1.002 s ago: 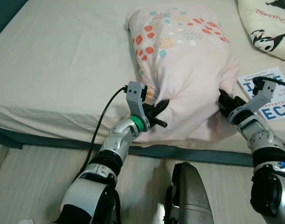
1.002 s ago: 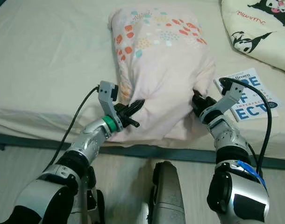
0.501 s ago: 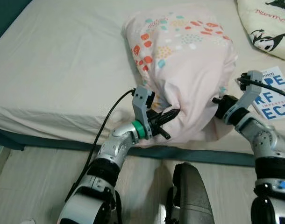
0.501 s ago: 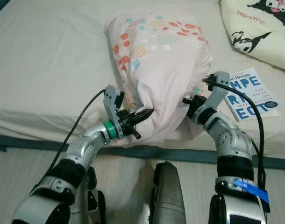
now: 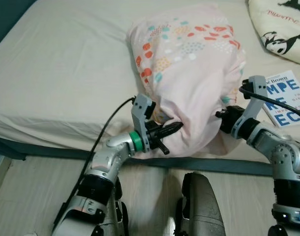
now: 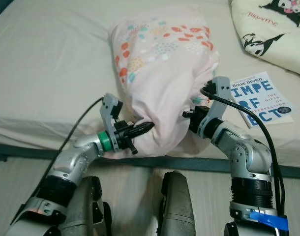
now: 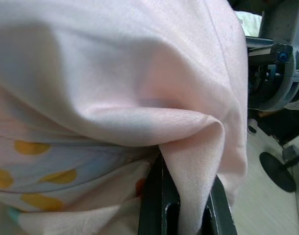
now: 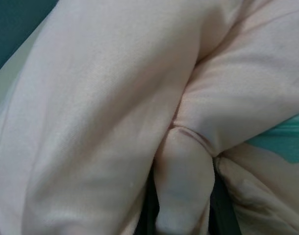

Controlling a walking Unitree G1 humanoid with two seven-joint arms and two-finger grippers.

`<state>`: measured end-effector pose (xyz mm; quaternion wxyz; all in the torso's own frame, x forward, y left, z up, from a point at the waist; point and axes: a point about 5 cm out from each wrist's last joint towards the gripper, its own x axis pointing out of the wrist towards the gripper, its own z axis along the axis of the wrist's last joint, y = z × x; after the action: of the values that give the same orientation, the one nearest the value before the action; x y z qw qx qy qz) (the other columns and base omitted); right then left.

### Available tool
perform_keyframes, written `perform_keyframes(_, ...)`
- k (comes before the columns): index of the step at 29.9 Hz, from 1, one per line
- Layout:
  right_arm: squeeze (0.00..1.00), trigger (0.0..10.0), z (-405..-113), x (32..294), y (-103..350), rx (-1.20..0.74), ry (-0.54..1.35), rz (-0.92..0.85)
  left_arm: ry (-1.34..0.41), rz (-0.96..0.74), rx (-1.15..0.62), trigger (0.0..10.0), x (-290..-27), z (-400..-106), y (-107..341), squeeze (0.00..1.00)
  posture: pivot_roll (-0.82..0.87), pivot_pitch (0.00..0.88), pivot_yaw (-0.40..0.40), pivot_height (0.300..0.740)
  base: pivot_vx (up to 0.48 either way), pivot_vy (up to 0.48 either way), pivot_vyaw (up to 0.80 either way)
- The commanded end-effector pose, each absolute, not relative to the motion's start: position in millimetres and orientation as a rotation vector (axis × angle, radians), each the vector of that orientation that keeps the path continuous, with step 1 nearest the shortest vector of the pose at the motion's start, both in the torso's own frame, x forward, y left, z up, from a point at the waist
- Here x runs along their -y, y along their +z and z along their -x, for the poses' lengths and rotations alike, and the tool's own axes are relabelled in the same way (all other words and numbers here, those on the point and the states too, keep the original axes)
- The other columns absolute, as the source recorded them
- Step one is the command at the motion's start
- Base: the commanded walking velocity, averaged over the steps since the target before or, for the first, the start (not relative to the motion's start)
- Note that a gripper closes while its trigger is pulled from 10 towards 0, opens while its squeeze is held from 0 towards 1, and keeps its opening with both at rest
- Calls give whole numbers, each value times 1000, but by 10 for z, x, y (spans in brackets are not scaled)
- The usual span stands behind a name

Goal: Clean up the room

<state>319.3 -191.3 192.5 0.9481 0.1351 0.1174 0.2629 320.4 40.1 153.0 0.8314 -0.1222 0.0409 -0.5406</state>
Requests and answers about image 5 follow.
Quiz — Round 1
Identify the cream cartoon print blanket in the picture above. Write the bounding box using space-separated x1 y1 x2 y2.
247 0 300 67

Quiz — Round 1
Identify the teal bed frame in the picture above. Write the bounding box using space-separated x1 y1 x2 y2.
0 135 300 177

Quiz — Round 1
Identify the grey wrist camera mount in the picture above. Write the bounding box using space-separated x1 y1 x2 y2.
131 94 156 153
241 75 269 123

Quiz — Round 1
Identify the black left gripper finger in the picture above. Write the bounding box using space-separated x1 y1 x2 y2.
160 122 184 140

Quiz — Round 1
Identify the grey left robot leg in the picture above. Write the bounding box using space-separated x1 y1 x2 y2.
103 179 132 236

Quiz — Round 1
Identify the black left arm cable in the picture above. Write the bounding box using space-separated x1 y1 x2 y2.
54 97 137 227

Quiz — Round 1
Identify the grey right robot leg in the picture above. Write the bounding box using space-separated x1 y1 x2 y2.
177 172 227 236

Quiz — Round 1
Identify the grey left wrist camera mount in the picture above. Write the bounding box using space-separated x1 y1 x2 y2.
131 94 156 153

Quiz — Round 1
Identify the white book with blue letters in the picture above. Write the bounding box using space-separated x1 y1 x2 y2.
262 70 300 128

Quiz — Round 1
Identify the mattress with cream sheet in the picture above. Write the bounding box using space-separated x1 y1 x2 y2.
0 0 300 165

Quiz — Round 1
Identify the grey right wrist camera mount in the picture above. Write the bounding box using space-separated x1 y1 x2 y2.
241 75 269 123

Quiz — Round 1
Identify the grey robot leg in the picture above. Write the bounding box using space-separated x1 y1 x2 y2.
177 172 227 236
103 179 132 236

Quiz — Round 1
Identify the pink patterned pillow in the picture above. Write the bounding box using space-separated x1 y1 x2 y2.
126 5 246 159

